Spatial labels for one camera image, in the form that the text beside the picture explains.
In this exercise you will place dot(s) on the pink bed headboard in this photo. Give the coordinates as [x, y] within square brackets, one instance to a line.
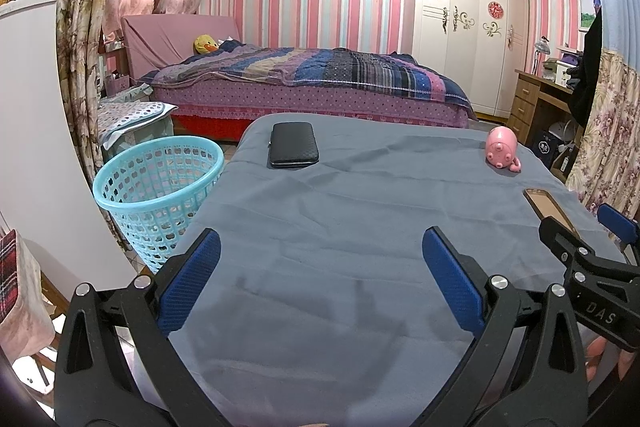
[160, 42]

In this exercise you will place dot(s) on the small pink box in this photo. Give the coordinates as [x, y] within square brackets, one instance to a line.
[120, 84]

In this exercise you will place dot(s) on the white dotted cushion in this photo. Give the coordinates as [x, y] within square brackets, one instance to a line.
[135, 117]

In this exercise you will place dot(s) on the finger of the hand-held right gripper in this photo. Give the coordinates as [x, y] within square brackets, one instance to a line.
[617, 219]
[560, 237]

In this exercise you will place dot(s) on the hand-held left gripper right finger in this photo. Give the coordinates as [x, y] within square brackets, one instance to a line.
[452, 279]

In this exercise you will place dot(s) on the wooden desk with drawers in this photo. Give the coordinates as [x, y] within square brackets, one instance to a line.
[530, 107]

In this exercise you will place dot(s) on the green covered storage box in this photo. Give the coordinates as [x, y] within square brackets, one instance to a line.
[150, 134]

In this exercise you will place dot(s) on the person's right hand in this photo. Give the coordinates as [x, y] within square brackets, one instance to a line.
[597, 354]

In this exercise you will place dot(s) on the grey-blue table cloth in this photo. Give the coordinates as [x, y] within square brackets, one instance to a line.
[325, 232]

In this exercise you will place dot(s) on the black phone wallet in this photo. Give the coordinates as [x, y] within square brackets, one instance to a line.
[294, 146]

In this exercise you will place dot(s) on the yellow duck plush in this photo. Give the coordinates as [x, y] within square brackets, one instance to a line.
[205, 45]

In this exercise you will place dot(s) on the black hanging jacket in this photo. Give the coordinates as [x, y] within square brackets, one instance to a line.
[590, 77]

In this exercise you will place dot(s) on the white wardrobe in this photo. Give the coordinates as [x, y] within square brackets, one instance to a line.
[460, 67]

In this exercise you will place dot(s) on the pink pig cup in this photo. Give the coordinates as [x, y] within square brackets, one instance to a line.
[501, 146]

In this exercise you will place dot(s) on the pink draped cloth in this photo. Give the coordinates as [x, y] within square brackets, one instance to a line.
[20, 287]

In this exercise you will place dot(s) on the wall poster with figure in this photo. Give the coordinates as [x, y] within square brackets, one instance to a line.
[591, 9]

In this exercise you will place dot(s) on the red round wardrobe decal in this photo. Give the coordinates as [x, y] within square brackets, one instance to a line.
[495, 9]

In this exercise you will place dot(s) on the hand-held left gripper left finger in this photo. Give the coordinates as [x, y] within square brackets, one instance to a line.
[192, 279]

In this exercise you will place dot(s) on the light blue plastic basket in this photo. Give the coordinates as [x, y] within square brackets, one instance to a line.
[130, 207]

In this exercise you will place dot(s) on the silver desk lamp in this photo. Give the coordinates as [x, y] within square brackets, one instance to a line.
[541, 49]

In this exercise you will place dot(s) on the smartphone with gold case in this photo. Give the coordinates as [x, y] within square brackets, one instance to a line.
[547, 207]

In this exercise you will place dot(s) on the white refrigerator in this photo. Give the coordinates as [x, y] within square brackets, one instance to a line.
[40, 107]

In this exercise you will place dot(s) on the wooden chair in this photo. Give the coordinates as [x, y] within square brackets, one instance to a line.
[50, 302]

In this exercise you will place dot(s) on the white desktop box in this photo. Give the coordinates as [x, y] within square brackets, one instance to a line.
[557, 72]

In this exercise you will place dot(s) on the blue floral curtain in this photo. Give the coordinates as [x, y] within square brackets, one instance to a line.
[615, 117]
[85, 57]

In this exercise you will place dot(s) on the striped patchwork blanket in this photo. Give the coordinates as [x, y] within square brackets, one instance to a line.
[325, 67]

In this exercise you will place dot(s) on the bed with purple dotted sheet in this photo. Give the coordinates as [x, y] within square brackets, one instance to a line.
[300, 104]

